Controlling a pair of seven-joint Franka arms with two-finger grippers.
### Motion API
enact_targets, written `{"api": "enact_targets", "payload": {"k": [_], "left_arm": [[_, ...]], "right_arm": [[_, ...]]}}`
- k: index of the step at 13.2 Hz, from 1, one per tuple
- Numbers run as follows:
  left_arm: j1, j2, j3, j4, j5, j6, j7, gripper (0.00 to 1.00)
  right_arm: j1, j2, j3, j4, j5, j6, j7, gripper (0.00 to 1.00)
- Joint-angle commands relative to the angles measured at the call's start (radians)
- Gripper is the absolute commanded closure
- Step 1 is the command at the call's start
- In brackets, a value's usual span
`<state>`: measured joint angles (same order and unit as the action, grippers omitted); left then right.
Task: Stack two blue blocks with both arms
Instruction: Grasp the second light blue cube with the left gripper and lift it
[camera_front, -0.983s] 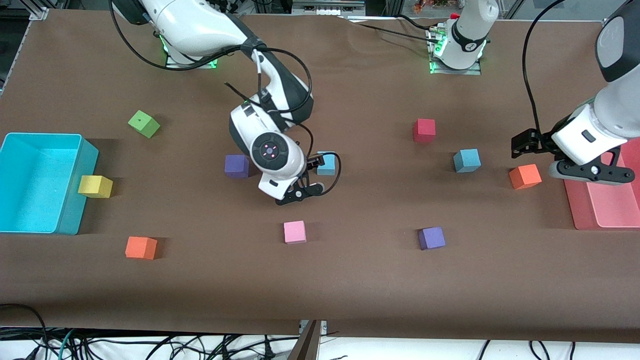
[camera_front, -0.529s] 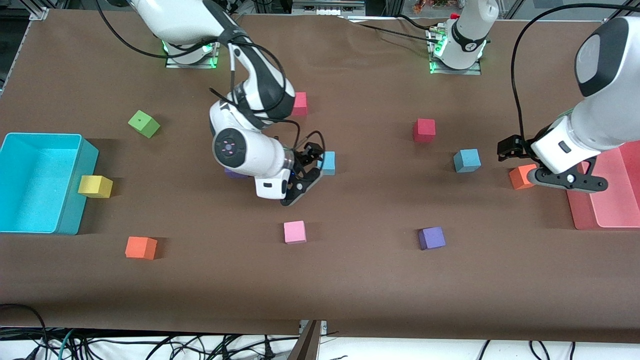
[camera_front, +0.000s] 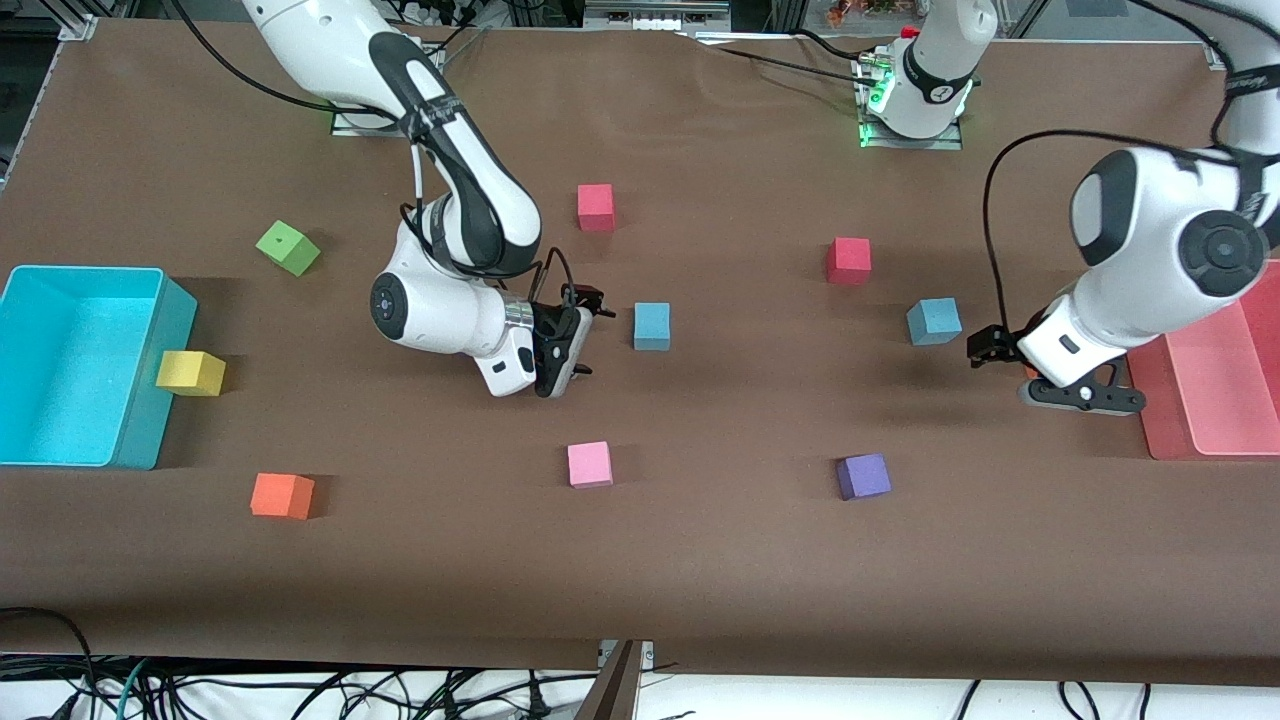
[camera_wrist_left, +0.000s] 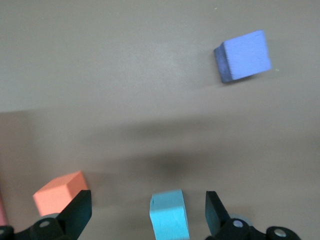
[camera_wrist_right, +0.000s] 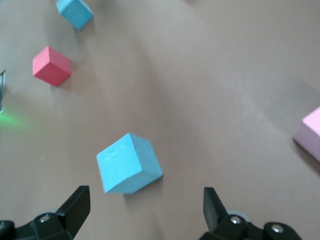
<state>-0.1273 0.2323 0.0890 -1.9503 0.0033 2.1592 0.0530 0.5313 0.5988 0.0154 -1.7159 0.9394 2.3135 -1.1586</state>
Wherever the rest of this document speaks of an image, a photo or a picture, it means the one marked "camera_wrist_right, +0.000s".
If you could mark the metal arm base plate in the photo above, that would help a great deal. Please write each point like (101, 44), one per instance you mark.
(2, 85)

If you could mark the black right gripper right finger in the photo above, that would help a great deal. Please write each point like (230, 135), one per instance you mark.
(215, 217)

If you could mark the blue foam cube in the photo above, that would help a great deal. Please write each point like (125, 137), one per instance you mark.
(73, 12)
(125, 165)

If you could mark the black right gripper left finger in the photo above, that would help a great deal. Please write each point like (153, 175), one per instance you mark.
(70, 215)

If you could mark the red foam cube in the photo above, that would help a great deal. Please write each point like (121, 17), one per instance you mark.
(50, 67)

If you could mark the brown table cover sheet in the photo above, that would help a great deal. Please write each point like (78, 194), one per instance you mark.
(225, 75)

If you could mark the pink foam cube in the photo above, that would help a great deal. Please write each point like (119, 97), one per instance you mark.
(310, 135)

